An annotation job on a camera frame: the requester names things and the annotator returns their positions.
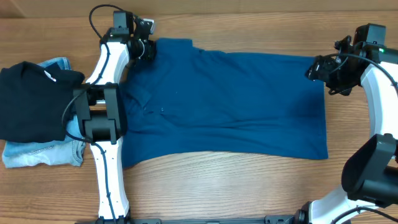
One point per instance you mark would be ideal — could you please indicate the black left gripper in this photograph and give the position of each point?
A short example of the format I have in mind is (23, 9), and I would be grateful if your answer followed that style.
(147, 50)

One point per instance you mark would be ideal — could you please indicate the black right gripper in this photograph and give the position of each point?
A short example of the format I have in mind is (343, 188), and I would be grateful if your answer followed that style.
(319, 70)

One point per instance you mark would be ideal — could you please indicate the blue polo shirt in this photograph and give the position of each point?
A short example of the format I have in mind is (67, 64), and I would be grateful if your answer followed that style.
(189, 100)

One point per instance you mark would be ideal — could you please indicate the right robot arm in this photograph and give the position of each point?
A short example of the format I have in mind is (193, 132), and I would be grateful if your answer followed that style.
(368, 182)

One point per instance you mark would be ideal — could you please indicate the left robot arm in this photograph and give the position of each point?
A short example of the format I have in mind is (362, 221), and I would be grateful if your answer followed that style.
(100, 110)

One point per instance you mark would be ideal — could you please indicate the folded black shirt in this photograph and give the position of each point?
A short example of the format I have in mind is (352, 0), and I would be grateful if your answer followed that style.
(33, 101)

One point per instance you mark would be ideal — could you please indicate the folded light blue jeans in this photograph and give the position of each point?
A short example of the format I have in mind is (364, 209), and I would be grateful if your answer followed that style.
(68, 151)

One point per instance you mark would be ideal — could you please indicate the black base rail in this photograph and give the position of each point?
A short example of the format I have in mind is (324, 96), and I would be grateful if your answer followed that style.
(211, 221)

